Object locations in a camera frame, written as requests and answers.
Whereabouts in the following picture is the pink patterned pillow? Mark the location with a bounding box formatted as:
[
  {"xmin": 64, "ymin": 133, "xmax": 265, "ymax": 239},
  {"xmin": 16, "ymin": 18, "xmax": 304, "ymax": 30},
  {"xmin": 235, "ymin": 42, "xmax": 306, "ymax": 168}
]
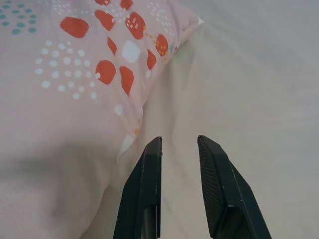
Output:
[{"xmin": 0, "ymin": 0, "xmax": 205, "ymax": 239}]

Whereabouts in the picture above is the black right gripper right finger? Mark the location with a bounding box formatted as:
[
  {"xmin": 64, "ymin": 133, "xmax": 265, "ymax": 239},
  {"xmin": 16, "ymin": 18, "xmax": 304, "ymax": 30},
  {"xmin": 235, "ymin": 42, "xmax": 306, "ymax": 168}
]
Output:
[{"xmin": 197, "ymin": 135, "xmax": 273, "ymax": 239}]

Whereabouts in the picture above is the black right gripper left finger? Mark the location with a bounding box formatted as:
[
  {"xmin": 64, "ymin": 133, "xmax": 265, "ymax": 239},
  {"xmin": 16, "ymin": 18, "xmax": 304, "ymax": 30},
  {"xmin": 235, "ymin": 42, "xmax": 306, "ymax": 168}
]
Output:
[{"xmin": 112, "ymin": 136, "xmax": 164, "ymax": 239}]

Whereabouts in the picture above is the cream sheeted bed mattress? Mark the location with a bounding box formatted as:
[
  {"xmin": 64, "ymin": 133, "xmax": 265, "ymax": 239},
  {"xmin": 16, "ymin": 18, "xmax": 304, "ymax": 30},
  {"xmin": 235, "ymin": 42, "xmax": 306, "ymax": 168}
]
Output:
[{"xmin": 82, "ymin": 0, "xmax": 319, "ymax": 239}]

